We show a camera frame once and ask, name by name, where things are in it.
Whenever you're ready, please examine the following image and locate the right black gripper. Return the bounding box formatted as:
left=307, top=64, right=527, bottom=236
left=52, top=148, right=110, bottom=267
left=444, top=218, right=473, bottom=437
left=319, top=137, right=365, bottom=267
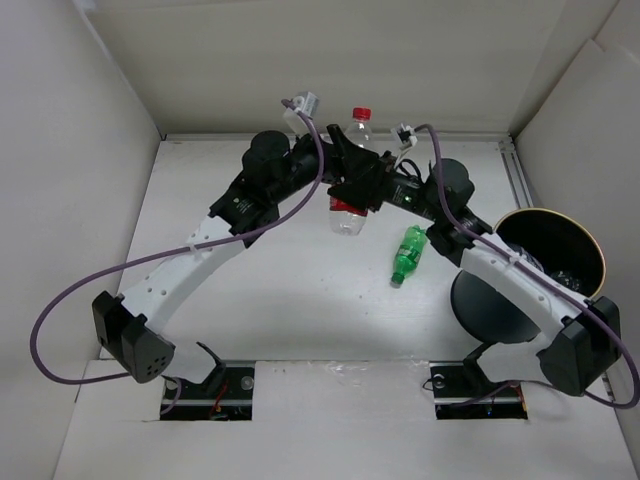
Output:
left=328, top=150, right=444, bottom=223

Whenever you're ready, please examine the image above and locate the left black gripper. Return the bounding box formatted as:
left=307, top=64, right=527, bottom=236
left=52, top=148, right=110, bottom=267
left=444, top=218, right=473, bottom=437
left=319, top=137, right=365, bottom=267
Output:
left=270, top=126, right=378, bottom=206

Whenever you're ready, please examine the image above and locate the clear bottle red label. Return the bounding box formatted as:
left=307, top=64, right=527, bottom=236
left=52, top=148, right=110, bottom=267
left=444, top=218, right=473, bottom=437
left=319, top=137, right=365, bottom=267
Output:
left=329, top=106, right=376, bottom=236

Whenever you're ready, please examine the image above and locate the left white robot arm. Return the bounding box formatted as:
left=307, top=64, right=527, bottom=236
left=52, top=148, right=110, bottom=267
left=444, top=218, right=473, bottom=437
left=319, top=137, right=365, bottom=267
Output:
left=92, top=122, right=378, bottom=397

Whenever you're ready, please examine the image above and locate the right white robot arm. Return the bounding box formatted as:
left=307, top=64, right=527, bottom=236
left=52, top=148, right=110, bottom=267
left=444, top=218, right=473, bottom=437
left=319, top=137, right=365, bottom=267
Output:
left=323, top=150, right=623, bottom=396

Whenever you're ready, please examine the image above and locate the dark bin with gold rim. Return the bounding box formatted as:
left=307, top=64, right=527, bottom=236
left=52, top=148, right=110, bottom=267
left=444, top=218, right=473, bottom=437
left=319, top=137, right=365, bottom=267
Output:
left=450, top=208, right=606, bottom=344

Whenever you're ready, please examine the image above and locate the green plastic bottle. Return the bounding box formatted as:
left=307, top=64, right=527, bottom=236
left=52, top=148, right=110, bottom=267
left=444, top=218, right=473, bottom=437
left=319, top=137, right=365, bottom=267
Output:
left=390, top=225, right=428, bottom=288

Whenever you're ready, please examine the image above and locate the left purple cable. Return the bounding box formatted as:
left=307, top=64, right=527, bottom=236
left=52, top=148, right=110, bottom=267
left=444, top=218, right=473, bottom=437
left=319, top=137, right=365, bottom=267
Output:
left=29, top=98, right=326, bottom=416

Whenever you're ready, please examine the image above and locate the purple cable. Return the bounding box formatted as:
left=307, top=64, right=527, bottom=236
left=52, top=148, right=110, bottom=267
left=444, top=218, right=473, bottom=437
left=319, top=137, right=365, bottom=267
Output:
left=29, top=98, right=326, bottom=416
left=419, top=123, right=640, bottom=409

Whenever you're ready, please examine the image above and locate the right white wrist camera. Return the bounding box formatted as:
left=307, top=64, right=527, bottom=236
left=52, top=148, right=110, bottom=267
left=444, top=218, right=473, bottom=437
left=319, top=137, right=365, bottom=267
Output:
left=390, top=123, right=417, bottom=163

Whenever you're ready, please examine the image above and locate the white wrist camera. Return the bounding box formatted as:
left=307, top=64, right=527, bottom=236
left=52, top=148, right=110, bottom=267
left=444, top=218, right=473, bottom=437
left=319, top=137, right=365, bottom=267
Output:
left=390, top=123, right=417, bottom=163
left=282, top=91, right=320, bottom=136

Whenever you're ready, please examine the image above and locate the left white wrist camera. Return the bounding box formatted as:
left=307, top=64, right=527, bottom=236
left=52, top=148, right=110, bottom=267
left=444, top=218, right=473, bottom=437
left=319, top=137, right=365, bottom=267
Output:
left=282, top=91, right=320, bottom=136

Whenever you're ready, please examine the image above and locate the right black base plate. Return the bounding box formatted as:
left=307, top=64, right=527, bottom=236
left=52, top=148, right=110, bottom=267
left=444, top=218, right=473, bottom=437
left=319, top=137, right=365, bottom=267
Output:
left=422, top=361, right=528, bottom=420

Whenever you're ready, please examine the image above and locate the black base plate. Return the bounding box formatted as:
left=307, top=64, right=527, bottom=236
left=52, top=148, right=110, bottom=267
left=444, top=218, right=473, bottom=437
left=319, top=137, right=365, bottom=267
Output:
left=159, top=362, right=256, bottom=422
left=422, top=361, right=528, bottom=420

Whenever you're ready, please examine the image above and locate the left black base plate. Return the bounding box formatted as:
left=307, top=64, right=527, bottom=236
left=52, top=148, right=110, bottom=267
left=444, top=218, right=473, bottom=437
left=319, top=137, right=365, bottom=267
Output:
left=159, top=362, right=256, bottom=422

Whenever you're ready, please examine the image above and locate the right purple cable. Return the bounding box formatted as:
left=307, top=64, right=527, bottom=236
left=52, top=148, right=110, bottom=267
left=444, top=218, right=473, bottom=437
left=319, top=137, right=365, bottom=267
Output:
left=419, top=123, right=640, bottom=409

